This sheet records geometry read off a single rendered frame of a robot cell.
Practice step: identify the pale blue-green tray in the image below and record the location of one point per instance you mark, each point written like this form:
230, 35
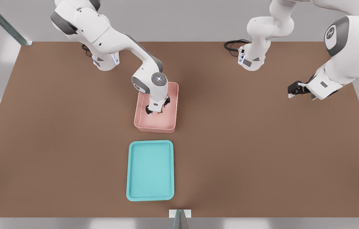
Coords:
150, 170

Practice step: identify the silver frame post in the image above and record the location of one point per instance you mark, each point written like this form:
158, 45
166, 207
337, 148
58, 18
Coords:
179, 218
3, 22

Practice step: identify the pink plastic box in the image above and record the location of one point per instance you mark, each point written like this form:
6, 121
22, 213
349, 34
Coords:
157, 122

